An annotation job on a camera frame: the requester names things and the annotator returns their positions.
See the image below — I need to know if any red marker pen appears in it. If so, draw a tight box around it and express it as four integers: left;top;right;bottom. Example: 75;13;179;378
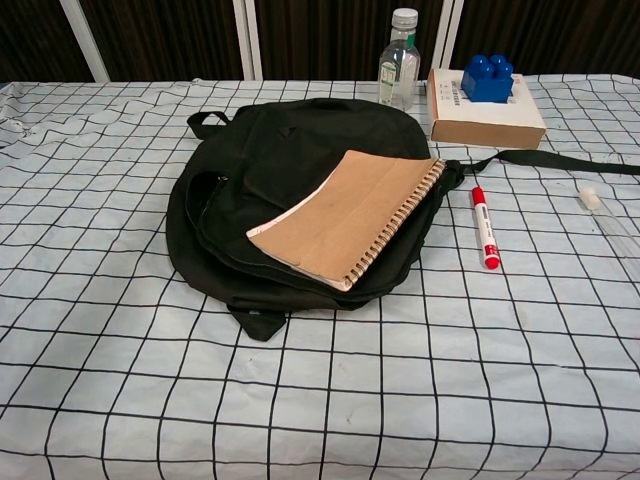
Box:
469;185;503;271

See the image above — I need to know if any white partition post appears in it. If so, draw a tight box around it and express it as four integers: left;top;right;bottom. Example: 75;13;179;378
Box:
430;0;467;71
63;0;112;83
233;0;265;81

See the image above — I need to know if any brown spiral notebook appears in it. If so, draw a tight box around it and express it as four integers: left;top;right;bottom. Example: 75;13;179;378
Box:
245;148;448;294

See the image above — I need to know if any white cardboard box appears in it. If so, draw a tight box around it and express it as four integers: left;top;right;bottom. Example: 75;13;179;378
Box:
428;67;547;150

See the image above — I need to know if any glass tube with white stopper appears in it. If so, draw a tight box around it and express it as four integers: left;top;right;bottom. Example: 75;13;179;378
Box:
578;187;640;281

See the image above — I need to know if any clear plastic bottle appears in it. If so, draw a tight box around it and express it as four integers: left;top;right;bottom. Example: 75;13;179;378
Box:
378;7;420;112

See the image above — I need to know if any black backpack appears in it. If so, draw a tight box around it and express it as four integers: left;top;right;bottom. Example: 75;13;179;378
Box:
167;97;640;344

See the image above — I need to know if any blue toy building block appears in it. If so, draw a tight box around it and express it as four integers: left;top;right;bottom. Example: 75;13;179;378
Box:
460;52;516;105

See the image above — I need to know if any checked white tablecloth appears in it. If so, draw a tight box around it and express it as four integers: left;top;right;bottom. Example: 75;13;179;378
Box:
0;73;640;480

